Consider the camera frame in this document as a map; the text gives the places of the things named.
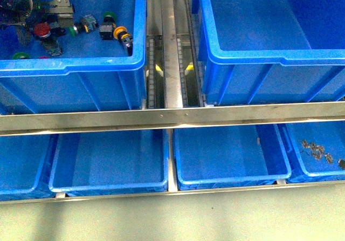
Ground red mushroom push button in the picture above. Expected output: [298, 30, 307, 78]
[33, 23, 63, 57]

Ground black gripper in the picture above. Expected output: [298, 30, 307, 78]
[1, 0, 40, 46]

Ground green push button front left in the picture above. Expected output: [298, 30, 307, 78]
[12, 52, 30, 60]

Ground green push button right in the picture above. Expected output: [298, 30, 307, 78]
[99, 11, 116, 40]

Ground green push button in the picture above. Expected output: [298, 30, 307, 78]
[12, 52, 30, 60]
[99, 11, 116, 40]
[67, 15, 98, 37]
[45, 0, 74, 28]

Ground lower blue bin with parts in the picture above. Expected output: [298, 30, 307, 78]
[278, 121, 344, 183]

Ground blue empty target bin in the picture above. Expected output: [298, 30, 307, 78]
[191, 0, 344, 105]

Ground blue source bin with buttons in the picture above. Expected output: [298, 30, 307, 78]
[1, 0, 147, 115]

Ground green push button centre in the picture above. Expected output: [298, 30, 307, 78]
[67, 15, 98, 37]

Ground lower blue bin centre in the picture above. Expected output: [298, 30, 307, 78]
[174, 125, 292, 191]

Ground lower blue bin far left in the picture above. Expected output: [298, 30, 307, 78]
[1, 134, 58, 201]

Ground yellow flat push button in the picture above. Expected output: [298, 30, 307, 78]
[113, 26, 133, 49]

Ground steel rack front rail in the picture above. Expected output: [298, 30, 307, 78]
[1, 101, 344, 136]

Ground white roller track strip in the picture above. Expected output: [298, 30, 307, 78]
[147, 36, 156, 109]

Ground small dark metal parts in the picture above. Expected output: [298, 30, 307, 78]
[298, 139, 344, 173]

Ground steel rack centre divider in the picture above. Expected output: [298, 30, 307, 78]
[158, 0, 185, 108]

